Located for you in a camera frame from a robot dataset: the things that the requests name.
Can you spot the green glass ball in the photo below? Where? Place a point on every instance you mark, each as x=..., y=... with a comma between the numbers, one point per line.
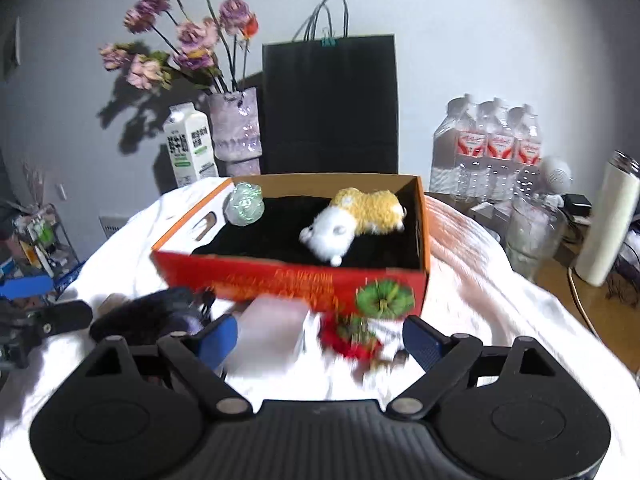
x=245, y=204

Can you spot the translucent white plastic container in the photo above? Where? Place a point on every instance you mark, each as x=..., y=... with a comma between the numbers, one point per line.
x=270, y=334

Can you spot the water bottle pack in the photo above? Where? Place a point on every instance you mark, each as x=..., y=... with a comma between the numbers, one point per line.
x=486, y=151

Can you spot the yellow white plush toy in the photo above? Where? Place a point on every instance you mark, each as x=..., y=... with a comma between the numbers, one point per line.
x=350, y=214

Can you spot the clear glass cup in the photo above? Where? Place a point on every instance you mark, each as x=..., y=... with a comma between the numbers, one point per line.
x=534, y=235

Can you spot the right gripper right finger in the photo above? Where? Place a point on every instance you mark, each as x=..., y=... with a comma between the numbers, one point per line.
x=445, y=361

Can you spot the black paper bag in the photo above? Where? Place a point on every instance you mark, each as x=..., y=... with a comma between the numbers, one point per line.
x=330, y=109

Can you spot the white round speaker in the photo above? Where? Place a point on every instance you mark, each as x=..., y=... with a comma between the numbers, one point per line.
x=554, y=181

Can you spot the red cardboard box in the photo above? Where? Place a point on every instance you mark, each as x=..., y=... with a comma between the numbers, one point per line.
x=391, y=291

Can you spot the teal binder clip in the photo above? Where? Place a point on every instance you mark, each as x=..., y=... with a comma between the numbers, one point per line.
x=327, y=39

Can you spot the white thermos bottle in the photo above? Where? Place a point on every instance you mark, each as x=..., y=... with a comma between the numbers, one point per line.
x=610, y=220

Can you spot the white towel cloth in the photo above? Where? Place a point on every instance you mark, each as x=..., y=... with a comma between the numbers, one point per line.
x=472, y=290

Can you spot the dark blue pouch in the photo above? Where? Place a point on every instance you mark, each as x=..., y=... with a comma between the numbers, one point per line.
x=147, y=319

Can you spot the wire shelf rack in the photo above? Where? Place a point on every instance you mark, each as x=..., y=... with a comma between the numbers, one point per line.
x=46, y=246

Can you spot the purple glass vase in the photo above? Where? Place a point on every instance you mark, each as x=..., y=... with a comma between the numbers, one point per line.
x=236, y=131

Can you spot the dried pink flower bouquet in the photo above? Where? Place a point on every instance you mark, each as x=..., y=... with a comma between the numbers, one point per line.
x=210, y=53

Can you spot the red artificial rose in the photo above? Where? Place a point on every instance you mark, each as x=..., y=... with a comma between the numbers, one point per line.
x=349, y=336

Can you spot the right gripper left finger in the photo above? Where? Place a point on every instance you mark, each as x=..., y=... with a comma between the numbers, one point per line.
x=195, y=358

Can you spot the white milk carton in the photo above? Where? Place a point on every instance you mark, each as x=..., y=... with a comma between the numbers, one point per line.
x=189, y=144

